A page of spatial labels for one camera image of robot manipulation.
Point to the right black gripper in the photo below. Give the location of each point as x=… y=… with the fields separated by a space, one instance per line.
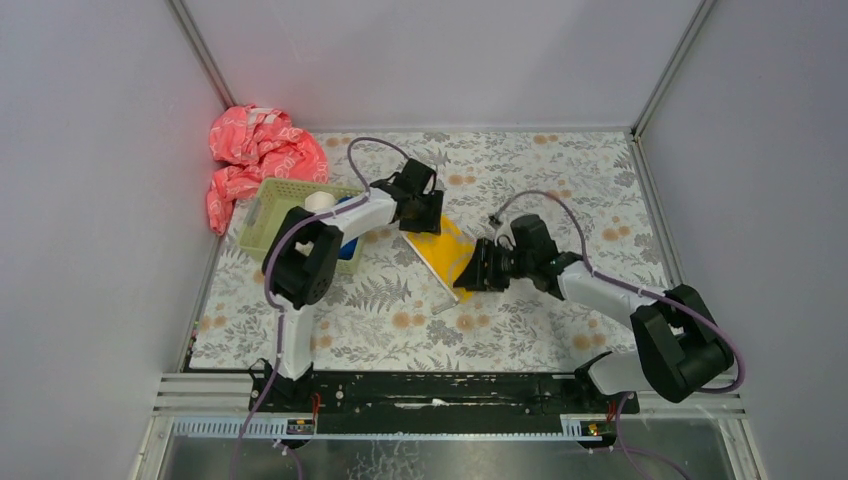
x=494 y=266

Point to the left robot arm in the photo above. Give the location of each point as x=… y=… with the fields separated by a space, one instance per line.
x=301 y=264

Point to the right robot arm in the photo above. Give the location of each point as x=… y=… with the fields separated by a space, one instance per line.
x=678 y=349

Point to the yellow towel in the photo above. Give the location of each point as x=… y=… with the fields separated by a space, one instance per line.
x=445 y=255

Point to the cream towel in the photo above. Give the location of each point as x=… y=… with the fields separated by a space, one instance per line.
x=320 y=202

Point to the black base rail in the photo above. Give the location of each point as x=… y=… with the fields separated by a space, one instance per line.
x=408 y=403

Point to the floral table mat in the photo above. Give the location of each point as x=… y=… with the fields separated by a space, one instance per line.
x=392 y=314

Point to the blue towel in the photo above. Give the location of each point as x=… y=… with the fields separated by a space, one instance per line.
x=347 y=251

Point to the green plastic basket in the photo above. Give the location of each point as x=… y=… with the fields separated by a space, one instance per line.
x=271 y=204

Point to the pink patterned cloth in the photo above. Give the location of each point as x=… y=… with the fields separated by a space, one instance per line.
x=251 y=144

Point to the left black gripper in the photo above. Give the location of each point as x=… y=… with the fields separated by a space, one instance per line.
x=419 y=216

